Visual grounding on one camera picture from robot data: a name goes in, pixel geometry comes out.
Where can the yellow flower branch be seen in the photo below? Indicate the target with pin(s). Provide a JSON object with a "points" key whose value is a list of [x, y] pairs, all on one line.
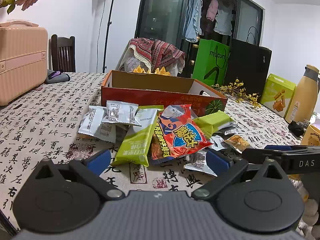
{"points": [[246, 96]]}

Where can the large green snack packet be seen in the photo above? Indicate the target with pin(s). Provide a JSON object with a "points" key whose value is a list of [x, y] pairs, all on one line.
{"points": [[135, 142]]}

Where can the pink hard suitcase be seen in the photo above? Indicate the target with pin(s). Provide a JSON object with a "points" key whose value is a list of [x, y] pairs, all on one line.
{"points": [[22, 62]]}

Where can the light grey armchair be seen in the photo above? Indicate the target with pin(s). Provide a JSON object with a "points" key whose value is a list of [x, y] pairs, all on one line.
{"points": [[127, 62]]}

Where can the red patterned cloth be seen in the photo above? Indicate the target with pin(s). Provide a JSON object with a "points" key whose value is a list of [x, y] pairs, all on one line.
{"points": [[162, 52]]}

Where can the red cartoon snack packet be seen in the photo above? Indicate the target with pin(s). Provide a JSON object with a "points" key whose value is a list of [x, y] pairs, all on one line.
{"points": [[177, 135]]}

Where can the yellow thermos bottle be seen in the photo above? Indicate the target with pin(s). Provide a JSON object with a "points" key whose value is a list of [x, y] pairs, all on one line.
{"points": [[300, 100]]}

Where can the green paper shopping bag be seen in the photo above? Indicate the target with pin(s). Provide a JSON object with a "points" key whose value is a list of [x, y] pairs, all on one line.
{"points": [[207, 65]]}

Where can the orange cardboard box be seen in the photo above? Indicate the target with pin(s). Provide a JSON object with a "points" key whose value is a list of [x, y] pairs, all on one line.
{"points": [[150, 97]]}

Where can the orange artificial flowers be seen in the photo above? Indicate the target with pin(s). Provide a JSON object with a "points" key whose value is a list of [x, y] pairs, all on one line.
{"points": [[162, 71]]}

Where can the brown cracker snack packet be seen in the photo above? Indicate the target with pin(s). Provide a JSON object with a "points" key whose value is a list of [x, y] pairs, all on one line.
{"points": [[237, 141]]}

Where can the dark glass sliding door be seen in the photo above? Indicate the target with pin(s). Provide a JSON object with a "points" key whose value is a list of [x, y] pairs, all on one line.
{"points": [[160, 10]]}

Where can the white snack packet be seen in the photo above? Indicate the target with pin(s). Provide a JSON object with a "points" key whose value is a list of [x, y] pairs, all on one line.
{"points": [[91, 121], [228, 130], [107, 132], [197, 162], [120, 112]]}

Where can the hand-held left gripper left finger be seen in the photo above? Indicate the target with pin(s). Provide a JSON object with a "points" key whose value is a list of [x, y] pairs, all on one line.
{"points": [[100, 158]]}

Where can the grey and purple cloth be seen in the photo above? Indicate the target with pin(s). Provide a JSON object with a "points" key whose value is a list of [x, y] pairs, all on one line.
{"points": [[56, 77]]}

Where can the yellow bear print box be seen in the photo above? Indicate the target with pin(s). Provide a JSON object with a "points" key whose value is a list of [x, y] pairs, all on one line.
{"points": [[311, 135]]}

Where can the hanging white garment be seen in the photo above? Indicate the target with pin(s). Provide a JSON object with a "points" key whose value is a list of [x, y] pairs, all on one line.
{"points": [[225, 20]]}

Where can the dark wooden chair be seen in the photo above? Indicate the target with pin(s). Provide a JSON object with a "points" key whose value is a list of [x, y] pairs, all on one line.
{"points": [[62, 55]]}

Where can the hanging light blue shirt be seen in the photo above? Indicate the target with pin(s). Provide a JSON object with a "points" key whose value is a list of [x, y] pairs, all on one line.
{"points": [[193, 17]]}

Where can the black paper shopping bag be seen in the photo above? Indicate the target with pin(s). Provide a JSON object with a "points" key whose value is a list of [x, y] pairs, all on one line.
{"points": [[250, 67]]}

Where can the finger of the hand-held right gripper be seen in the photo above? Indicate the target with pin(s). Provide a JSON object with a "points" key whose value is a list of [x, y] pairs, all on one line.
{"points": [[260, 153], [277, 147]]}

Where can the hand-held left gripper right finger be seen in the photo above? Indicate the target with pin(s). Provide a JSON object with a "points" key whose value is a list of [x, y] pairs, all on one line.
{"points": [[217, 158]]}

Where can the light green snack box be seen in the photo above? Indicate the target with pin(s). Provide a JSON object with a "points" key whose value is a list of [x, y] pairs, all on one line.
{"points": [[275, 90]]}

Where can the small green snack packet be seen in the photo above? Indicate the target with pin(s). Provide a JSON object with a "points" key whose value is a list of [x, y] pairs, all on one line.
{"points": [[212, 121]]}

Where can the hanging pink garment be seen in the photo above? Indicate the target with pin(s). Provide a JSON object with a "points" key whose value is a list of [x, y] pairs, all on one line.
{"points": [[212, 10]]}

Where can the small black object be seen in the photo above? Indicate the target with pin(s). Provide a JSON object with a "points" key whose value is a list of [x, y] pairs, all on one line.
{"points": [[296, 127]]}

